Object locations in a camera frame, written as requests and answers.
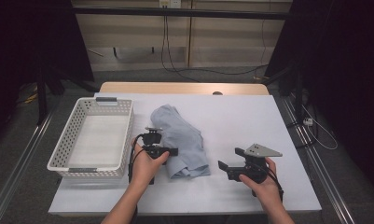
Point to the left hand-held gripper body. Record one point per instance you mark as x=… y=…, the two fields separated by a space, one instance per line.
x=152 y=140

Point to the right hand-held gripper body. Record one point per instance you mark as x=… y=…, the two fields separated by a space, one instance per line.
x=256 y=168

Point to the light blue tank top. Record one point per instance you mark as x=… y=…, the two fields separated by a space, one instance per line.
x=184 y=143

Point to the white perforated plastic basket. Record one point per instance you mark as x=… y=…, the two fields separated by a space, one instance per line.
x=94 y=140

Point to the person's right hand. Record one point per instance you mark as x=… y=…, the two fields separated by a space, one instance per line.
x=267 y=191

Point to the person's left hand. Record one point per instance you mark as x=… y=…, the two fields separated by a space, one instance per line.
x=144 y=169

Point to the light wooden table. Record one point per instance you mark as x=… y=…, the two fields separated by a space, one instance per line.
x=175 y=88

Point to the black metal stand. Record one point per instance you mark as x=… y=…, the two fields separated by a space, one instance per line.
x=41 y=99
x=298 y=93

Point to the black horizontal bar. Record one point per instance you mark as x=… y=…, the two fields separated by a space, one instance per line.
x=181 y=13

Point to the black curtain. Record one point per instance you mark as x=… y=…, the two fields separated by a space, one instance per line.
x=20 y=37
x=346 y=62

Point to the metal floor rail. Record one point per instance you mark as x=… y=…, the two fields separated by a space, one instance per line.
x=318 y=165
x=23 y=165

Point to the white wall socket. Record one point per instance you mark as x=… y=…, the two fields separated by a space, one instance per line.
x=170 y=3

